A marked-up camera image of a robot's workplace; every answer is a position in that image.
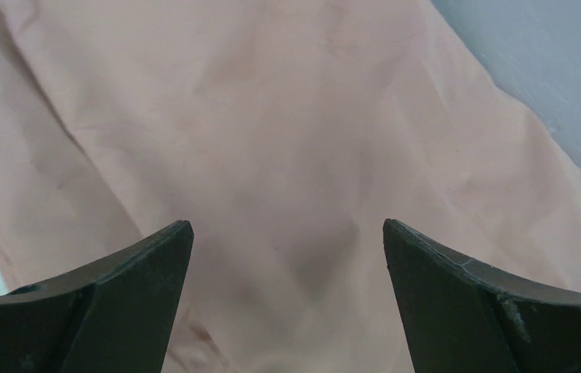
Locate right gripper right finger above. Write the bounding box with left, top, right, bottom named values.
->
left=383, top=219, right=581, bottom=372

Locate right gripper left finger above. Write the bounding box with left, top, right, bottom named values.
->
left=0, top=221, right=193, bottom=372

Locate pink cloth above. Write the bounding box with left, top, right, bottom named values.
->
left=0, top=1, right=581, bottom=372

